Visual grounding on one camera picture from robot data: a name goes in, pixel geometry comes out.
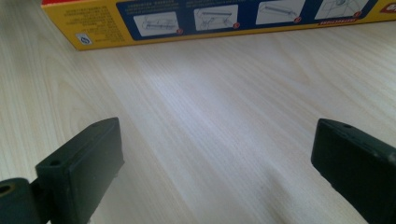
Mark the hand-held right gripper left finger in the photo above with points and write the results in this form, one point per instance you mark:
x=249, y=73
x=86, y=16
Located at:
x=81, y=174

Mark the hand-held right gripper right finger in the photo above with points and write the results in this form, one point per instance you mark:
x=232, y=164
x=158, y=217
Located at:
x=355, y=161

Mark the yellow and blue cardboard box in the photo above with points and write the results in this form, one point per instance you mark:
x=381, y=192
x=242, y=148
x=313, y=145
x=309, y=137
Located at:
x=218, y=18

